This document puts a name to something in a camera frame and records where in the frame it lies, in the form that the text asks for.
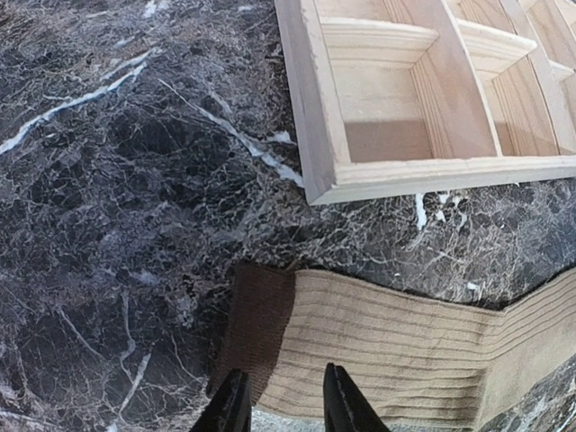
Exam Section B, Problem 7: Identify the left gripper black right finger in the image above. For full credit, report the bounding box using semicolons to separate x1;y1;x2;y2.
323;363;390;432

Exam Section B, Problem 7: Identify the plain brown sock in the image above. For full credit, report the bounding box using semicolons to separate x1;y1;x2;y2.
209;263;575;429

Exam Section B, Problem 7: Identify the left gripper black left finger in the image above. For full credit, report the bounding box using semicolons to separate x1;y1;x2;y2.
190;369;252;432

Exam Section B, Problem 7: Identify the wooden compartment tray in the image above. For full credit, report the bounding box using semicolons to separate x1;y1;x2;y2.
275;0;575;205

